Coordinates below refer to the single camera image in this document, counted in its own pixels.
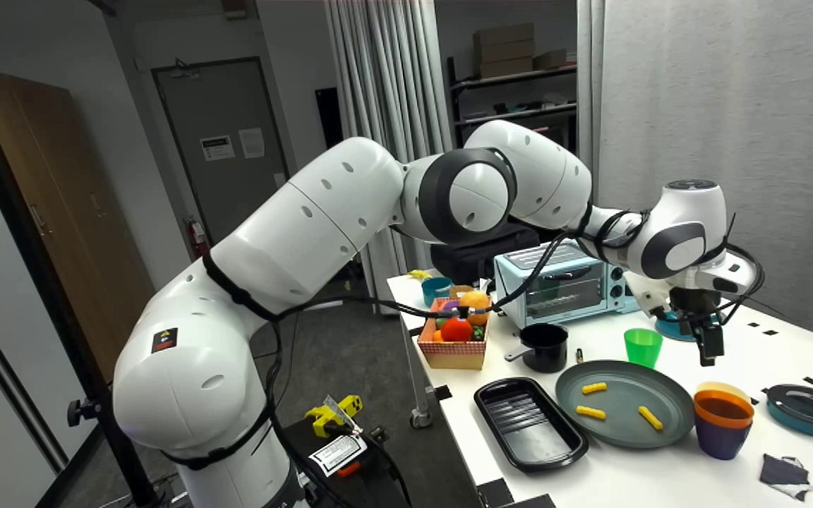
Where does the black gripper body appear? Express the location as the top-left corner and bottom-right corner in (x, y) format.
(670, 285), (728, 344)

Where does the gray round plate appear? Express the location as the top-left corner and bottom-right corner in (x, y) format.
(554, 357), (698, 450)

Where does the small teal dish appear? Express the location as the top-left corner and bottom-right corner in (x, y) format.
(655, 313), (701, 342)

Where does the orange plastic cup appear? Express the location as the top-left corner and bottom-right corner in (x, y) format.
(691, 381), (756, 435)

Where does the green translucent plastic cup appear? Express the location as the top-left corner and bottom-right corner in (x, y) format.
(621, 323), (667, 368)

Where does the purple plastic cup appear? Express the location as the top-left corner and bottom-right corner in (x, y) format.
(696, 419), (755, 462)

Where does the black pan lid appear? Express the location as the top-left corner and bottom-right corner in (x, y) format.
(770, 385), (813, 426)

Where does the dark cloth patch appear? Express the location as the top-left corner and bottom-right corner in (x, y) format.
(756, 450), (813, 502)

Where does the black rectangular plastic tray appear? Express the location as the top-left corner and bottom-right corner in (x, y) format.
(473, 374), (591, 474)

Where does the orange toy fruit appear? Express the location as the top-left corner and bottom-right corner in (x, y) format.
(457, 288), (495, 313)

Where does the white curtain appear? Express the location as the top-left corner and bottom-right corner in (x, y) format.
(323, 0), (457, 285)
(574, 0), (611, 205)

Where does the red toy vegetable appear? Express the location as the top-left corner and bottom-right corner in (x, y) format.
(439, 315), (477, 344)

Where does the checkered cardboard produce box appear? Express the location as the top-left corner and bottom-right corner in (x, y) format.
(416, 285), (495, 371)

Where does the teal cup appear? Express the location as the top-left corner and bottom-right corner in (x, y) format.
(419, 272), (457, 305)

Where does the dark storage shelf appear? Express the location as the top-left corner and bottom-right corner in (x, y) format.
(444, 52), (580, 153)

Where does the thin pole with black base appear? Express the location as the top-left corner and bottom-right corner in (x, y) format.
(395, 308), (439, 431)

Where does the brown cardboard box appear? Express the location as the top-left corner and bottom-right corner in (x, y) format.
(473, 23), (540, 79)

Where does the yellow tool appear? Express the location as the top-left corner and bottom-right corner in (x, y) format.
(303, 392), (368, 439)

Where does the white label card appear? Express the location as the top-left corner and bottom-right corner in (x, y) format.
(309, 431), (369, 476)

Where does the white paper sign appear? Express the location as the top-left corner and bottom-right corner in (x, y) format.
(238, 126), (268, 160)
(197, 133), (238, 164)

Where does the gray door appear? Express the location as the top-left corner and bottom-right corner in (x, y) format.
(151, 57), (309, 270)

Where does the red fire extinguisher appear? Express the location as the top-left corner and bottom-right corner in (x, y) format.
(186, 217), (214, 261)

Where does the black round knob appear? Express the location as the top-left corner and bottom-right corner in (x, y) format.
(65, 398), (98, 428)

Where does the brown wooden panel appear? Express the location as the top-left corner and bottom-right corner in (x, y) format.
(0, 64), (159, 378)

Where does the teal pan with gray handle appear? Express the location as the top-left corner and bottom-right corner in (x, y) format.
(762, 381), (813, 439)

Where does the black pot with gray handle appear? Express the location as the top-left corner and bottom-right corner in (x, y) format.
(502, 320), (570, 374)

